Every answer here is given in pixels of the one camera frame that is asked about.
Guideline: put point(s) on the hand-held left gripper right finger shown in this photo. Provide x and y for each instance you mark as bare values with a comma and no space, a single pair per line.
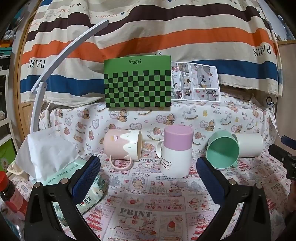
210,183

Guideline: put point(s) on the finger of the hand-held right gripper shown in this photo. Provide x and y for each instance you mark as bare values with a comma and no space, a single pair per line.
287,140
278,153

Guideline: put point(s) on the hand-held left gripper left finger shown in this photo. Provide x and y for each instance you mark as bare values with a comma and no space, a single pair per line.
85,179

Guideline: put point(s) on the plain white cup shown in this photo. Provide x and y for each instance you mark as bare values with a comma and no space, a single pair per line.
251,146

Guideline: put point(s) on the green cup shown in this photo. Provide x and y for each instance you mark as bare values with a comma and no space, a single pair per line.
220,151

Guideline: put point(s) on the white cup with purple band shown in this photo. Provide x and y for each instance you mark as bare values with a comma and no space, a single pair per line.
175,153

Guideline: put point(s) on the pink cup with white drip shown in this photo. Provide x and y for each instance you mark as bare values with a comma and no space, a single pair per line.
120,146

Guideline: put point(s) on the green tissue pack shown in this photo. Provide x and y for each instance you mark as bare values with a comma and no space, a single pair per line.
48,157

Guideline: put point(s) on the white round device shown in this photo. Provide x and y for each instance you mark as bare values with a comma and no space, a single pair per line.
268,100

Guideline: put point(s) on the wooden panel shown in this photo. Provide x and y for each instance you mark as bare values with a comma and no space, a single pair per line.
286,88

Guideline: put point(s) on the cartoon printed tablecloth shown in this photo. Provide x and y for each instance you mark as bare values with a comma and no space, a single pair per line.
150,204

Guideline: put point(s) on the cream plastic basket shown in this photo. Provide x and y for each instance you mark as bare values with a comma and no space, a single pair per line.
14,170

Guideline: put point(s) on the red-capped bottle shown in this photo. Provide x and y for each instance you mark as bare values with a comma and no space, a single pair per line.
12,197

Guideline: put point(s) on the bear printed cloth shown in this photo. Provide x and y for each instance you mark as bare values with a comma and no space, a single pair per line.
143,118

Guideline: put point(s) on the comic strip page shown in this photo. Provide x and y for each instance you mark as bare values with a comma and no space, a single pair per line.
196,81

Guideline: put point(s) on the white shelf unit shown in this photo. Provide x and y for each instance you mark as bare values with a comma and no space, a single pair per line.
5,111

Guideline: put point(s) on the green checkered box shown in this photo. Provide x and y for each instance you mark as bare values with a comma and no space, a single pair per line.
137,81

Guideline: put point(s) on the striped blanket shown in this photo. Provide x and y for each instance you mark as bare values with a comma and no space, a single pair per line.
161,30

